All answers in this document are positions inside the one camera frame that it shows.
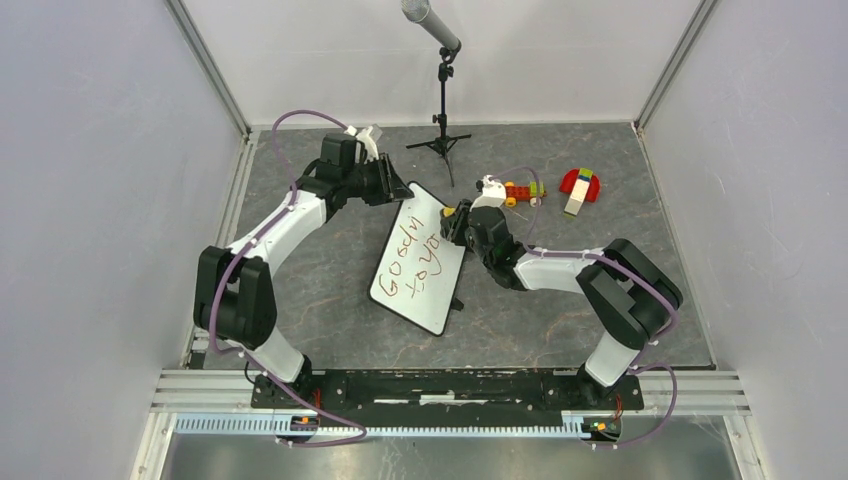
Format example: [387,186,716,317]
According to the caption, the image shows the red white toy block figure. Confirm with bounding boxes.
[559,168,601,217]

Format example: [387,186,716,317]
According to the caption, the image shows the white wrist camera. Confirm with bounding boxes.
[470,175,507,210]
[345,124,382,163]

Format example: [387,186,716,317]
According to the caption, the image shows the left corner aluminium post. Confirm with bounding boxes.
[164,0,252,138]

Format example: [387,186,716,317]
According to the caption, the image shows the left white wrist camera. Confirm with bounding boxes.
[345,124,382,163]

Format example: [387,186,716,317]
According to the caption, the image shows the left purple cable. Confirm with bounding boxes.
[206,109,367,446]

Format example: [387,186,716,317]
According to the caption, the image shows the black microphone tripod stand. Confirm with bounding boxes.
[405,44,472,187]

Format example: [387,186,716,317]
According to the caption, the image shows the grey microphone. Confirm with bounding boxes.
[400,0,461,51]

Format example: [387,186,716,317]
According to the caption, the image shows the white whiteboard with red writing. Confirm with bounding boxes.
[368,182,465,336]

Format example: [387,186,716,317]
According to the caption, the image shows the corner aluminium post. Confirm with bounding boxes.
[633,0,720,136]
[164,0,252,138]

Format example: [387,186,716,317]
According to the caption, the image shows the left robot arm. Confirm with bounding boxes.
[193,126,414,408]

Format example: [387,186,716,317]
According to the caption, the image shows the right corner aluminium post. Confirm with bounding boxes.
[633,0,720,136]

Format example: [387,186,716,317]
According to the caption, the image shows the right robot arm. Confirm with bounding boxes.
[440,202,684,408]

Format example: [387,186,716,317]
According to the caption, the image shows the red toy block car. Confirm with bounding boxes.
[504,181,547,208]

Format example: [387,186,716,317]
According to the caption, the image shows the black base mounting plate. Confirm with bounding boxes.
[250,368,645,429]

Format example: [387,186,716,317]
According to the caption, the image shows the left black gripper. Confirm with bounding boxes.
[342,153,414,207]

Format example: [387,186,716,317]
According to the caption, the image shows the aluminium frame rail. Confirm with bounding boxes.
[150,370,751,440]

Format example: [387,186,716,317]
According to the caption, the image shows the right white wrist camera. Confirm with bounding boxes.
[470,175,507,210]

